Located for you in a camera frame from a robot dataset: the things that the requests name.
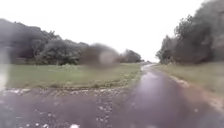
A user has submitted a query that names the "wet grey gravel path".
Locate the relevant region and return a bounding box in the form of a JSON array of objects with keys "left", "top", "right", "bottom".
[{"left": 0, "top": 62, "right": 224, "bottom": 128}]

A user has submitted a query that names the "tall dark tree stand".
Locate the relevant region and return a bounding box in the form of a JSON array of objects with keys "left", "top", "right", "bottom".
[{"left": 155, "top": 0, "right": 224, "bottom": 66}]

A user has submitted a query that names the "grass verge with dry stalks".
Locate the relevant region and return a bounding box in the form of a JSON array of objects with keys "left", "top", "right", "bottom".
[{"left": 153, "top": 61, "right": 224, "bottom": 111}]

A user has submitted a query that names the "wood of dark trees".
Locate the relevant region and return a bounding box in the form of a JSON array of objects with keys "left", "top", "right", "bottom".
[{"left": 0, "top": 17, "right": 144, "bottom": 66}]

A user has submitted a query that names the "green grass field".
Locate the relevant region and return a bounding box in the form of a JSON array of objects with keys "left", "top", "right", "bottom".
[{"left": 0, "top": 61, "right": 145, "bottom": 90}]

